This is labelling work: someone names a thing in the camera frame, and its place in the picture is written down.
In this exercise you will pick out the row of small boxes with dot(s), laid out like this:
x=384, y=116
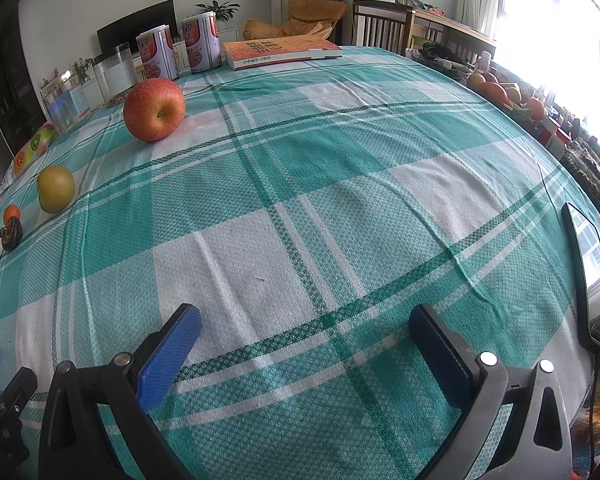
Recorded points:
x=560, y=130

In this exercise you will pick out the leafy plant in pot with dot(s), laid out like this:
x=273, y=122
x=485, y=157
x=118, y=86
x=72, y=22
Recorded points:
x=82, y=67

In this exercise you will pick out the red labelled tin can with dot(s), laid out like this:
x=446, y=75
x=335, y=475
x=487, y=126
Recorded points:
x=156, y=55
x=200, y=42

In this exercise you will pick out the orange book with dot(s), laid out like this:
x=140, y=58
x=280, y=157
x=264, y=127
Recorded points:
x=280, y=52

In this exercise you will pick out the large green potted plant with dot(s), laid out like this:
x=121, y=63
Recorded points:
x=219, y=10

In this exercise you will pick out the white television cabinet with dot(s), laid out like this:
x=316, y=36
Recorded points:
x=228, y=34

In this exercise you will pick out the russet green pear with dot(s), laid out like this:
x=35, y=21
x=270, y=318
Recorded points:
x=55, y=187

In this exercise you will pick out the black television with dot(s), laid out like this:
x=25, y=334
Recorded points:
x=130, y=27

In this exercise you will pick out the white plastic bottle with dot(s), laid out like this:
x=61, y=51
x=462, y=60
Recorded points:
x=485, y=62

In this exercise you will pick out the dark patterned cloth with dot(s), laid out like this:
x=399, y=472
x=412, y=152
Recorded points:
x=595, y=185

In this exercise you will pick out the glass jar with gold lid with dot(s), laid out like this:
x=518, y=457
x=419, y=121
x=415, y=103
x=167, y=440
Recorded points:
x=65, y=97

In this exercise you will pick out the black bag of clutter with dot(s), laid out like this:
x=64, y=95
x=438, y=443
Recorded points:
x=440, y=55

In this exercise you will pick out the dark wooden chair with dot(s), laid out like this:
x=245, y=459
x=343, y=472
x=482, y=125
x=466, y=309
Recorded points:
x=380, y=22

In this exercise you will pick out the red apple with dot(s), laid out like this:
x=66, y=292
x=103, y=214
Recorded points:
x=153, y=109

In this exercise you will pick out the orange bean bag chair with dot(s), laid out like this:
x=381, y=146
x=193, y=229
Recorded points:
x=300, y=17

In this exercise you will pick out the teal checked tablecloth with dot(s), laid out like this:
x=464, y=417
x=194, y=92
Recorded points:
x=305, y=210

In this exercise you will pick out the brown wooden bench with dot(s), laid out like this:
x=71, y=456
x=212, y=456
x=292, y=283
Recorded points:
x=455, y=35

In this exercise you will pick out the window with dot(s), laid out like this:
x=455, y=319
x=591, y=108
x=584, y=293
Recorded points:
x=555, y=10

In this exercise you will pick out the fruit print packet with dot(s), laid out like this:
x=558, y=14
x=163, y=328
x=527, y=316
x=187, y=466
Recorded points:
x=32, y=147

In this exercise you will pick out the clear jar with black lid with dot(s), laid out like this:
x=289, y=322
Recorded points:
x=115, y=72

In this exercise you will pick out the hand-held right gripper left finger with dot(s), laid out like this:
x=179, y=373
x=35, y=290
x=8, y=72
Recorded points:
x=170, y=355

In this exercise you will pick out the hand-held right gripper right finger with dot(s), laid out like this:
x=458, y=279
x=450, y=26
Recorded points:
x=442, y=360

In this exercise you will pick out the pile of oranges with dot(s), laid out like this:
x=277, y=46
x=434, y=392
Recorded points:
x=500, y=92

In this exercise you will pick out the black smartphone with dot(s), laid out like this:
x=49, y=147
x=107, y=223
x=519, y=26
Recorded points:
x=590, y=280

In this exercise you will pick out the small mandarin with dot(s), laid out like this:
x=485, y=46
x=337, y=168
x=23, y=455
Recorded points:
x=11, y=211

